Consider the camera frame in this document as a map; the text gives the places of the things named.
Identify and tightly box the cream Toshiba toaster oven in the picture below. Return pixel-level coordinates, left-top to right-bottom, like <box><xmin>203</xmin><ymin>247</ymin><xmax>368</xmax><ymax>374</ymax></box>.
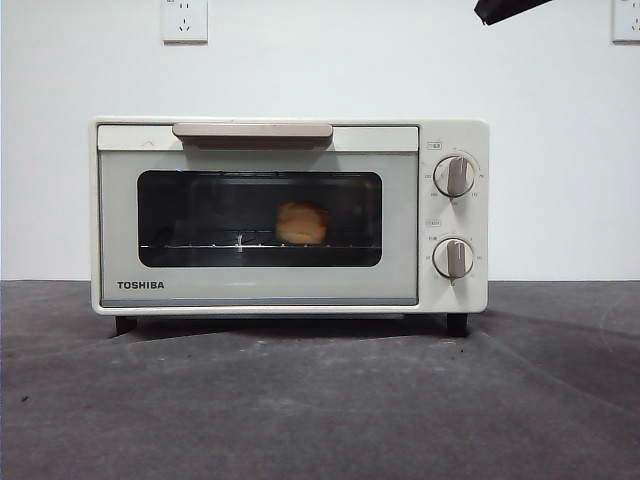
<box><xmin>89</xmin><ymin>117</ymin><xmax>491</xmax><ymax>337</ymax></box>

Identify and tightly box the golden bread loaf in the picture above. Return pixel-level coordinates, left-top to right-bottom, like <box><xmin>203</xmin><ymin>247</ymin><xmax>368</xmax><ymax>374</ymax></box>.
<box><xmin>275</xmin><ymin>201</ymin><xmax>331</xmax><ymax>246</ymax></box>

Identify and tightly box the oven door with beige handle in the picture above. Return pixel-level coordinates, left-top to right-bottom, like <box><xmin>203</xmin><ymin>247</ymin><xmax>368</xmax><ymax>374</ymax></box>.
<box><xmin>96</xmin><ymin>124</ymin><xmax>420</xmax><ymax>307</ymax></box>

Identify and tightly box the cream oven knob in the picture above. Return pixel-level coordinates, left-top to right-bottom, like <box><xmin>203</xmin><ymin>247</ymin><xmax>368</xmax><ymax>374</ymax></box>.
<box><xmin>432</xmin><ymin>155</ymin><xmax>476</xmax><ymax>197</ymax></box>
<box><xmin>432</xmin><ymin>237</ymin><xmax>475</xmax><ymax>279</ymax></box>

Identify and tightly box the white wall socket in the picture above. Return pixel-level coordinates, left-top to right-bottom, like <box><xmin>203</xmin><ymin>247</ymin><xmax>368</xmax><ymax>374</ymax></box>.
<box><xmin>159</xmin><ymin>0</ymin><xmax>209</xmax><ymax>44</ymax></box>
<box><xmin>611</xmin><ymin>0</ymin><xmax>640</xmax><ymax>44</ymax></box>

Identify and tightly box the metal wire oven rack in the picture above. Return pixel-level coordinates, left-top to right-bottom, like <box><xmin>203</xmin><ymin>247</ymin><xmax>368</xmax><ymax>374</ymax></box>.
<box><xmin>139</xmin><ymin>243</ymin><xmax>381</xmax><ymax>250</ymax></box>

